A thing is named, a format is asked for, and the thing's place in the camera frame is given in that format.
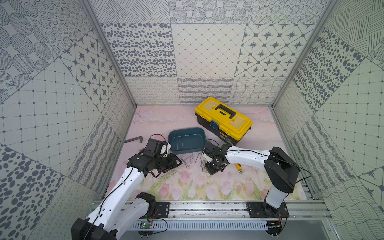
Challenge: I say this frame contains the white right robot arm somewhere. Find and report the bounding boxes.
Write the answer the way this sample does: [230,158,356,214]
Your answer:
[202,143,300,210]

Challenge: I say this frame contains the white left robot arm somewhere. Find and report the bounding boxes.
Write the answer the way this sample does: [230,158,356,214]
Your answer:
[71,139,183,240]

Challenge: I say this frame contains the teal plastic storage box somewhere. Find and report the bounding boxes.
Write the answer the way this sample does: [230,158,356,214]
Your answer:
[168,128,206,155]

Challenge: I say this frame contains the yellow black utility knife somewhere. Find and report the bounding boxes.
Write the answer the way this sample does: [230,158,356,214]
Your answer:
[235,164,243,174]

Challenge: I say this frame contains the dark metal L-shaped wrench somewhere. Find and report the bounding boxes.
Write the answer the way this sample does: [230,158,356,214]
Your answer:
[124,136,143,144]

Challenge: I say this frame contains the yellow black toolbox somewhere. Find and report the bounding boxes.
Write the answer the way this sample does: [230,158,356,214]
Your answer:
[195,97,253,146]

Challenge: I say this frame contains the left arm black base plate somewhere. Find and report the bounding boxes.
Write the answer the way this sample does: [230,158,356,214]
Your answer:
[143,201,170,219]

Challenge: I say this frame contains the white slotted cable duct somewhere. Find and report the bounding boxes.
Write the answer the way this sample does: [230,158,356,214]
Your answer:
[128,220,268,231]

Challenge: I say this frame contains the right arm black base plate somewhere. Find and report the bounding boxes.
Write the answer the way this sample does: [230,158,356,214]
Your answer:
[246,202,290,218]

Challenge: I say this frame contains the aluminium mounting rail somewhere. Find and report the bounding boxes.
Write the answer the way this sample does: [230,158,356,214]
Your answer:
[156,200,332,220]

